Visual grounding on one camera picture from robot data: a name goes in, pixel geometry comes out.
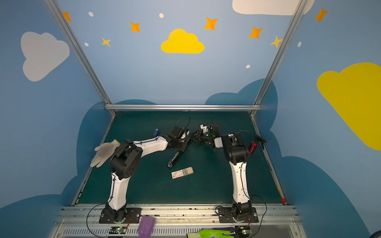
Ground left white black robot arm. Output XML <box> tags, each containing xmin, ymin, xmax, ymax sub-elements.
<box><xmin>99</xmin><ymin>135</ymin><xmax>191</xmax><ymax>224</ymax></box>

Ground red spray bottle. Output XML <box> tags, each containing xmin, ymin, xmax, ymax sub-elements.
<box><xmin>249</xmin><ymin>135</ymin><xmax>267</xmax><ymax>155</ymax></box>

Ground black stapler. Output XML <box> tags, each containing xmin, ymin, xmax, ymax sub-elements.
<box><xmin>167</xmin><ymin>151</ymin><xmax>183</xmax><ymax>169</ymax></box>

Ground aluminium frame post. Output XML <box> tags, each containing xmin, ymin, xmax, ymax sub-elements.
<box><xmin>250</xmin><ymin>0</ymin><xmax>309</xmax><ymax>119</ymax></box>
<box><xmin>45</xmin><ymin>0</ymin><xmax>112</xmax><ymax>106</ymax></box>

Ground green work glove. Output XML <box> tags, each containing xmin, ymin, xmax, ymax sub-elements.
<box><xmin>187</xmin><ymin>229</ymin><xmax>234</xmax><ymax>238</ymax></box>

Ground red white staple box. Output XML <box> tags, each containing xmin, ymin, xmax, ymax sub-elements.
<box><xmin>171</xmin><ymin>167</ymin><xmax>194</xmax><ymax>179</ymax></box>

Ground aluminium frame right post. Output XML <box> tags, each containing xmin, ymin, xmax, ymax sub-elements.
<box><xmin>250</xmin><ymin>0</ymin><xmax>309</xmax><ymax>119</ymax></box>

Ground white knit work glove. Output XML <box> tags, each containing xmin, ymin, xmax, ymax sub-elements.
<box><xmin>90</xmin><ymin>139</ymin><xmax>121</xmax><ymax>168</ymax></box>

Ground right green circuit board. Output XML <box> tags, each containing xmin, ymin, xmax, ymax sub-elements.
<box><xmin>235</xmin><ymin>226</ymin><xmax>252</xmax><ymax>237</ymax></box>

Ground left green circuit board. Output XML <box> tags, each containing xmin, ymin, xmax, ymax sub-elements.
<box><xmin>109</xmin><ymin>226</ymin><xmax>128</xmax><ymax>235</ymax></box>

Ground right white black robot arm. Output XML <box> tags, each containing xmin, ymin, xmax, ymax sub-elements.
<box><xmin>191</xmin><ymin>130</ymin><xmax>252</xmax><ymax>221</ymax></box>

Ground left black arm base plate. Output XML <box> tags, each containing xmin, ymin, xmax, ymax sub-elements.
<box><xmin>99</xmin><ymin>207</ymin><xmax>142</xmax><ymax>224</ymax></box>

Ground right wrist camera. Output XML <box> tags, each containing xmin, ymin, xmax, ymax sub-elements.
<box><xmin>208</xmin><ymin>124</ymin><xmax>220</xmax><ymax>139</ymax></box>

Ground aluminium frame left post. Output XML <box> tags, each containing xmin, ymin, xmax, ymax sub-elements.
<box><xmin>45</xmin><ymin>0</ymin><xmax>112</xmax><ymax>106</ymax></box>

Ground green circuit board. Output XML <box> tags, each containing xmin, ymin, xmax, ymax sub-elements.
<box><xmin>109</xmin><ymin>226</ymin><xmax>128</xmax><ymax>235</ymax></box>
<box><xmin>235</xmin><ymin>226</ymin><xmax>252</xmax><ymax>237</ymax></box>

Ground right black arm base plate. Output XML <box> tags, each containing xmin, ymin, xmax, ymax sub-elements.
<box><xmin>215</xmin><ymin>206</ymin><xmax>259</xmax><ymax>223</ymax></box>

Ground aluminium front rail bed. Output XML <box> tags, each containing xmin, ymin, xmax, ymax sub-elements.
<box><xmin>49</xmin><ymin>204</ymin><xmax>307</xmax><ymax>238</ymax></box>

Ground aluminium frame rear crossbar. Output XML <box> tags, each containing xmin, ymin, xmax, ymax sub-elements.
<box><xmin>105</xmin><ymin>104</ymin><xmax>261</xmax><ymax>111</ymax></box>

